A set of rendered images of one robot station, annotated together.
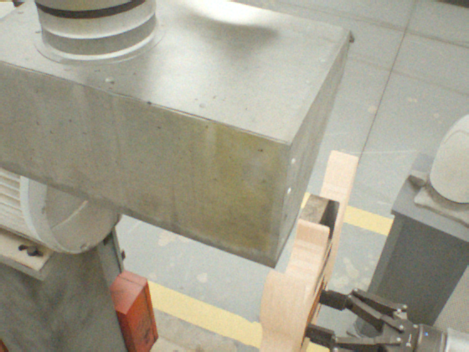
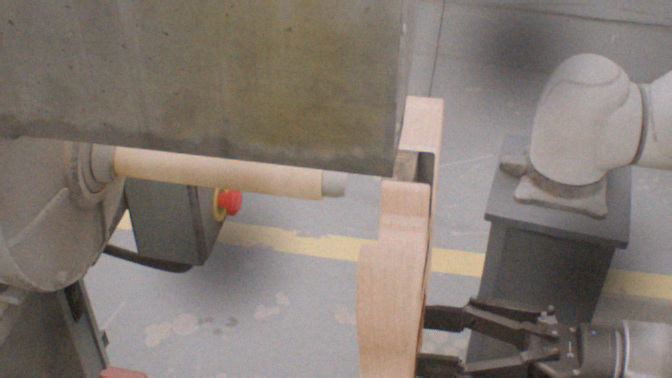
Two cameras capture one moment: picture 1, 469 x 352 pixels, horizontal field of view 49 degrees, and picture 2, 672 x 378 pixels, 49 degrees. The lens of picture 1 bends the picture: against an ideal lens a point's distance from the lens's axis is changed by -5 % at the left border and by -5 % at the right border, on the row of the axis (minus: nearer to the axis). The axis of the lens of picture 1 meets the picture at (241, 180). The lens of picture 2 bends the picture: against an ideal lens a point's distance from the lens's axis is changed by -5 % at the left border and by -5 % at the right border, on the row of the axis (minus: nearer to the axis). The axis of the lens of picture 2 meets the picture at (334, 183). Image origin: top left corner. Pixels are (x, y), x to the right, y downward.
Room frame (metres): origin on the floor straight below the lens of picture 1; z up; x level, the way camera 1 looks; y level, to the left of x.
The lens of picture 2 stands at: (-0.05, 0.06, 1.65)
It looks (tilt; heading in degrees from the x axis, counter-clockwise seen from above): 39 degrees down; 350
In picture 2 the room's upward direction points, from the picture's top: straight up
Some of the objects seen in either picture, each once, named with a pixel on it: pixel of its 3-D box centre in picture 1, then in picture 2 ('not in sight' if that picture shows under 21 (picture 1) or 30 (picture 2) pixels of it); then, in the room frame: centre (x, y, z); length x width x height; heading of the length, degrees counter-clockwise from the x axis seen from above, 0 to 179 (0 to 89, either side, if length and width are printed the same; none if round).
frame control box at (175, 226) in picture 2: not in sight; (130, 191); (0.78, 0.19, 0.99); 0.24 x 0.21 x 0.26; 69
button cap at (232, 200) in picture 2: not in sight; (226, 200); (0.76, 0.06, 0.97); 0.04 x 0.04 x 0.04; 69
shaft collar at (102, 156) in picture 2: not in sight; (111, 156); (0.50, 0.16, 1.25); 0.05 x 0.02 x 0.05; 159
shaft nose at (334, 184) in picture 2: not in sight; (335, 183); (0.43, -0.03, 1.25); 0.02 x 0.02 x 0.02; 69
